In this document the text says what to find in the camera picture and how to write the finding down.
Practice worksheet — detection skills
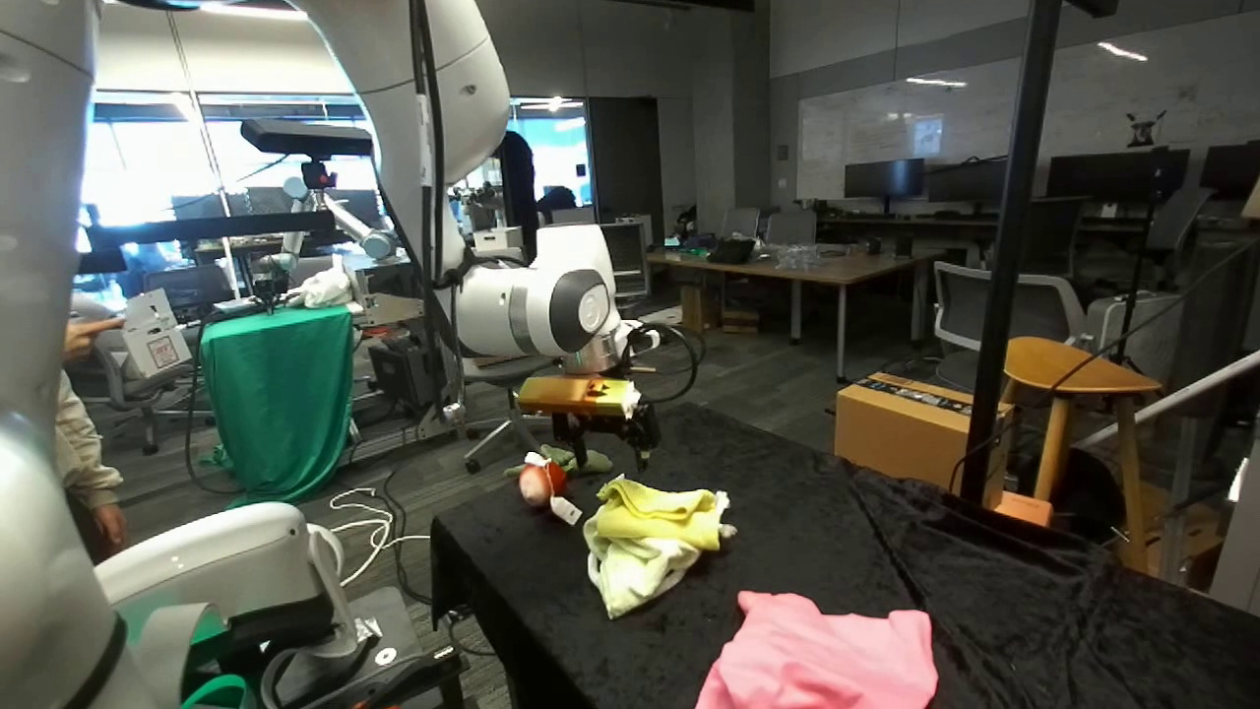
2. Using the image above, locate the long wooden desk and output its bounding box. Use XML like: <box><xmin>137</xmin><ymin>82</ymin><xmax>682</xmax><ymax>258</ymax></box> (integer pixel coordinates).
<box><xmin>647</xmin><ymin>244</ymin><xmax>929</xmax><ymax>387</ymax></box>

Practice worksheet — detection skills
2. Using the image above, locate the black stereo camera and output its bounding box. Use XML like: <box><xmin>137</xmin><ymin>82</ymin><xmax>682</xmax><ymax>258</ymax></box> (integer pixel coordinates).
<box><xmin>234</xmin><ymin>119</ymin><xmax>387</xmax><ymax>193</ymax></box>

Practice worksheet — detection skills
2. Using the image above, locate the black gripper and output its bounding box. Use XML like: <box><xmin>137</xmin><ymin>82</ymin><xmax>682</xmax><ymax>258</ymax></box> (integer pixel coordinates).
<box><xmin>543</xmin><ymin>404</ymin><xmax>664</xmax><ymax>475</ymax></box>

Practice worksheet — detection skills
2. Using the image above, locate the beige-sleeved person forearm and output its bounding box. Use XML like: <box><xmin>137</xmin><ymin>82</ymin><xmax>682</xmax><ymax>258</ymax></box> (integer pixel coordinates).
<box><xmin>52</xmin><ymin>371</ymin><xmax>131</xmax><ymax>514</ymax></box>

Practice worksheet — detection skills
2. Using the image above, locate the black vertical pole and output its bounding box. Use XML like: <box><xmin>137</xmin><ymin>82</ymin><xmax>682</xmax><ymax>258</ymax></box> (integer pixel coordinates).
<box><xmin>958</xmin><ymin>0</ymin><xmax>1068</xmax><ymax>513</ymax></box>

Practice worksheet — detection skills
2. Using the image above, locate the silver metal tripod pole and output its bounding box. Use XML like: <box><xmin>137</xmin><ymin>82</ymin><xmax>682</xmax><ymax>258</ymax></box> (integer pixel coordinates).
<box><xmin>1073</xmin><ymin>346</ymin><xmax>1260</xmax><ymax>454</ymax></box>

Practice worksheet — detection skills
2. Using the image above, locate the pink cloth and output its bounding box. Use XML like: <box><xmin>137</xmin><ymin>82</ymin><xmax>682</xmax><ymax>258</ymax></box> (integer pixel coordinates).
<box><xmin>693</xmin><ymin>585</ymin><xmax>946</xmax><ymax>709</ymax></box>

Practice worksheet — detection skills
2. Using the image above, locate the wide black computer monitor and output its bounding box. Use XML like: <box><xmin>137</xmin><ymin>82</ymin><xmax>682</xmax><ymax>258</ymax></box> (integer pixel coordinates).
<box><xmin>1044</xmin><ymin>145</ymin><xmax>1191</xmax><ymax>211</ymax></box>

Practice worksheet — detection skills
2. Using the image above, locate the green drape cloth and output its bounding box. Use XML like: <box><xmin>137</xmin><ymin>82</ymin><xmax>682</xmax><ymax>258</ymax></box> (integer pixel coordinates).
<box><xmin>192</xmin><ymin>304</ymin><xmax>362</xmax><ymax>508</ymax></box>

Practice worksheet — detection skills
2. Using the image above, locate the olive brown wrist camera box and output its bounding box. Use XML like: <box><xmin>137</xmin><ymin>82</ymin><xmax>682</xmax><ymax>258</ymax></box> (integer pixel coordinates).
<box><xmin>510</xmin><ymin>374</ymin><xmax>647</xmax><ymax>425</ymax></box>

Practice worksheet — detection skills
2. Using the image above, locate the white cloth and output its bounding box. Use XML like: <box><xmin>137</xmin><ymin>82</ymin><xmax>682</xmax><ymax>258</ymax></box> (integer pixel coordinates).
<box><xmin>578</xmin><ymin>502</ymin><xmax>714</xmax><ymax>621</ymax></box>

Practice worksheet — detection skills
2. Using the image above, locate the black table cover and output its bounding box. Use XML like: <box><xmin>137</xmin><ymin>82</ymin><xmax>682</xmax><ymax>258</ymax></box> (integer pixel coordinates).
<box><xmin>430</xmin><ymin>396</ymin><xmax>1260</xmax><ymax>709</ymax></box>

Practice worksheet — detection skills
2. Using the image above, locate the white mesh office chair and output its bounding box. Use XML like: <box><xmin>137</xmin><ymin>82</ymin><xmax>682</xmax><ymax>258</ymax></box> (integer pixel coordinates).
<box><xmin>929</xmin><ymin>257</ymin><xmax>1093</xmax><ymax>357</ymax></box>

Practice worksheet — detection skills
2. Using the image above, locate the white floor cable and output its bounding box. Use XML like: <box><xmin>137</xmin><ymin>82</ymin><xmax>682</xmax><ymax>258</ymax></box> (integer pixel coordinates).
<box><xmin>307</xmin><ymin>481</ymin><xmax>435</xmax><ymax>562</ymax></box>

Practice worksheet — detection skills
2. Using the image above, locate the wooden stool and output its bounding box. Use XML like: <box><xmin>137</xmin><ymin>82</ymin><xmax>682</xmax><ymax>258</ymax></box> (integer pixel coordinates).
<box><xmin>994</xmin><ymin>336</ymin><xmax>1168</xmax><ymax>569</ymax></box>

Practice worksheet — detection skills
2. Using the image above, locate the white paper sheet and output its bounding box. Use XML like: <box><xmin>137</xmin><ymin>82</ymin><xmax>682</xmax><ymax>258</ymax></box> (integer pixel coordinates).
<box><xmin>114</xmin><ymin>288</ymin><xmax>198</xmax><ymax>387</ymax></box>

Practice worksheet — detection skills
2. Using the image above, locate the cardboard box with black tape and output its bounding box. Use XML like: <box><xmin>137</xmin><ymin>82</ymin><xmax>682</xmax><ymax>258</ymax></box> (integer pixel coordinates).
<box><xmin>830</xmin><ymin>371</ymin><xmax>1015</xmax><ymax>491</ymax></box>

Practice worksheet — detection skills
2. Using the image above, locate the bare person hand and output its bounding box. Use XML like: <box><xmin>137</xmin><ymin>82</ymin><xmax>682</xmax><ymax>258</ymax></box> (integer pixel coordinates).
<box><xmin>84</xmin><ymin>501</ymin><xmax>131</xmax><ymax>556</ymax></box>

